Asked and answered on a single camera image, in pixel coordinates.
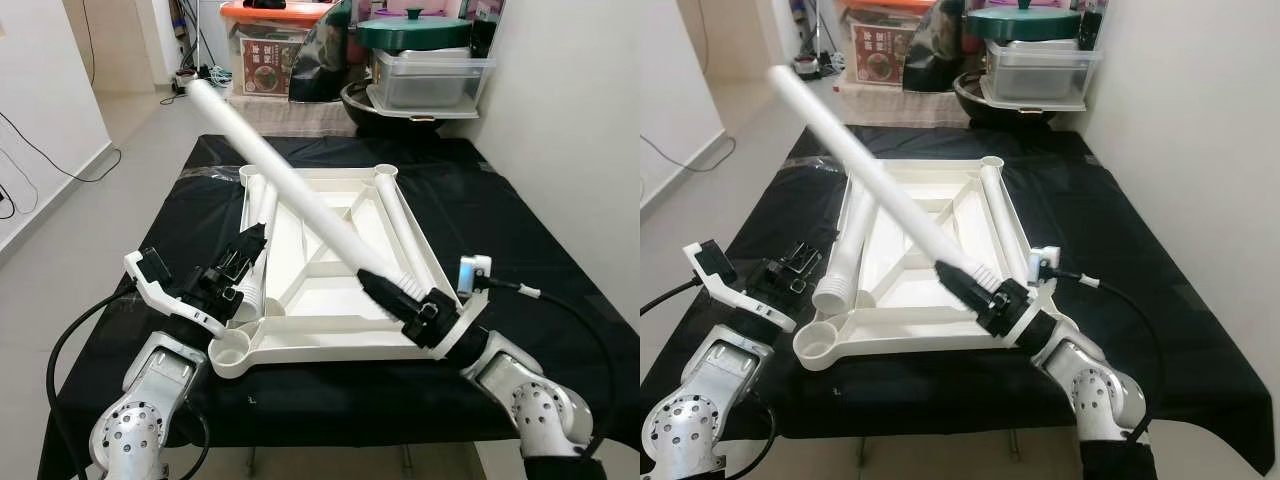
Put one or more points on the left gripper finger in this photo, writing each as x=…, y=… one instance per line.
x=255, y=245
x=238, y=265
x=790, y=272
x=810, y=262

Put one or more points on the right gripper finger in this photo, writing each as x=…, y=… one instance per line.
x=962, y=283
x=385, y=293

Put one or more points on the white plastic tabletop panel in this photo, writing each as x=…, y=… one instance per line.
x=900, y=290
x=320, y=300

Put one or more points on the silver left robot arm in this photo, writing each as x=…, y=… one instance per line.
x=150, y=390
x=700, y=400

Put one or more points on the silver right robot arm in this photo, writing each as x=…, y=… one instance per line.
x=530, y=400
x=1095, y=385

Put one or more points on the crumpled clear tape strip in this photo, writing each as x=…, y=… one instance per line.
x=812, y=166
x=220, y=172

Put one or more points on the black table cloth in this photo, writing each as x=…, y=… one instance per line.
x=480, y=220
x=1100, y=200

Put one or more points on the beige cloth covered bench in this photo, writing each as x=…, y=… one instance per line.
x=900, y=108
x=290, y=118

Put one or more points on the black wok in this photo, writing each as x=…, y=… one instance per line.
x=985, y=108
x=375, y=115

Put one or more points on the orange lid storage box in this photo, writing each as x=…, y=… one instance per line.
x=265, y=60
x=880, y=55

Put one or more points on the black bag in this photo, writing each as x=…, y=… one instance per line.
x=320, y=60
x=930, y=50

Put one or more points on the clear plastic container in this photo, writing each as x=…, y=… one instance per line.
x=1040, y=72
x=425, y=80

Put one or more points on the green pot lid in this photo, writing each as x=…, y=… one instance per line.
x=410, y=32
x=1020, y=25

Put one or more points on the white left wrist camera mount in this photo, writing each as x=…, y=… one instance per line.
x=725, y=288
x=150, y=292

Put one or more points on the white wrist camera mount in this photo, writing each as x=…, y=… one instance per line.
x=150, y=292
x=725, y=288
x=473, y=272
x=1045, y=262

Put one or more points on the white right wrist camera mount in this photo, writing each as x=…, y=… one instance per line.
x=1045, y=262
x=473, y=272

